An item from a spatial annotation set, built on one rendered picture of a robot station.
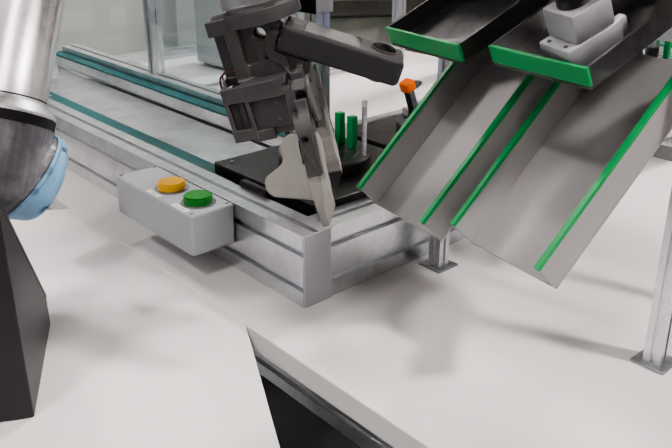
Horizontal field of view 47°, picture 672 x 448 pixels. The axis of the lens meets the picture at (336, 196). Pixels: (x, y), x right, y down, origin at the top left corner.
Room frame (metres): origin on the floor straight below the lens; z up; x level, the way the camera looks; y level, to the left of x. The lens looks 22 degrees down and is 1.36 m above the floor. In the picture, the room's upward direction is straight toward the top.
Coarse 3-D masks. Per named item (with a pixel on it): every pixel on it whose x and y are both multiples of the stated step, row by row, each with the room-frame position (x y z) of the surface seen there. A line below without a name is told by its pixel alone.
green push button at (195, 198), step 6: (186, 192) 0.99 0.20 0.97; (192, 192) 0.99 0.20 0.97; (198, 192) 0.99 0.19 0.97; (204, 192) 0.99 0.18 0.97; (210, 192) 0.99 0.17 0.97; (186, 198) 0.97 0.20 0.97; (192, 198) 0.97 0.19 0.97; (198, 198) 0.97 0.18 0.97; (204, 198) 0.97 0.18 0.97; (210, 198) 0.98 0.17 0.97; (186, 204) 0.97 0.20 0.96; (192, 204) 0.97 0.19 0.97; (198, 204) 0.97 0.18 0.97; (204, 204) 0.97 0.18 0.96
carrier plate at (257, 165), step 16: (368, 144) 1.21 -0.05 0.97; (224, 160) 1.13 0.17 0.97; (240, 160) 1.13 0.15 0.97; (256, 160) 1.13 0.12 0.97; (272, 160) 1.13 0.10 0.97; (224, 176) 1.11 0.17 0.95; (240, 176) 1.08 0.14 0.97; (256, 176) 1.06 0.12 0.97; (336, 192) 1.00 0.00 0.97; (352, 192) 1.00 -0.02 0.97; (304, 208) 0.96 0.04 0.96
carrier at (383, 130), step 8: (408, 112) 1.30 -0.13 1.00; (376, 120) 1.35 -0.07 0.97; (384, 120) 1.35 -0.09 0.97; (392, 120) 1.35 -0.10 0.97; (400, 120) 1.28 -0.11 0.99; (360, 128) 1.30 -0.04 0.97; (368, 128) 1.30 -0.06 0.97; (376, 128) 1.30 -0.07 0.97; (384, 128) 1.30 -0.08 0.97; (392, 128) 1.30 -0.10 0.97; (360, 136) 1.26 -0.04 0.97; (368, 136) 1.26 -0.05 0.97; (376, 136) 1.26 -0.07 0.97; (384, 136) 1.26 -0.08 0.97; (392, 136) 1.26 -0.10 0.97; (376, 144) 1.23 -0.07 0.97; (384, 144) 1.21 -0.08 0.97
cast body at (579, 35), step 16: (560, 0) 0.73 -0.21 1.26; (576, 0) 0.72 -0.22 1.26; (592, 0) 0.73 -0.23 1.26; (608, 0) 0.73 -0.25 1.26; (544, 16) 0.75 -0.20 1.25; (560, 16) 0.73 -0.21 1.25; (576, 16) 0.71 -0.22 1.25; (592, 16) 0.72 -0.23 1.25; (608, 16) 0.73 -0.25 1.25; (624, 16) 0.76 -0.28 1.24; (560, 32) 0.74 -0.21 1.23; (576, 32) 0.72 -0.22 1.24; (592, 32) 0.72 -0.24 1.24; (608, 32) 0.73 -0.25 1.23; (624, 32) 0.76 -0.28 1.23; (544, 48) 0.75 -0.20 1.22; (560, 48) 0.73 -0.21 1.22; (576, 48) 0.72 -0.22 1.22; (592, 48) 0.73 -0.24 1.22; (608, 48) 0.73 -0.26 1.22
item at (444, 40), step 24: (432, 0) 0.95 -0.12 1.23; (456, 0) 0.97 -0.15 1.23; (480, 0) 0.94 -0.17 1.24; (504, 0) 0.92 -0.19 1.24; (528, 0) 0.86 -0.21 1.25; (408, 24) 0.93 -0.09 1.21; (432, 24) 0.93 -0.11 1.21; (456, 24) 0.90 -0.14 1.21; (480, 24) 0.88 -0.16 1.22; (504, 24) 0.84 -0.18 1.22; (408, 48) 0.89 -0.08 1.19; (432, 48) 0.85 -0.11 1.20; (456, 48) 0.81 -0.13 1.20; (480, 48) 0.82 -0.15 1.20
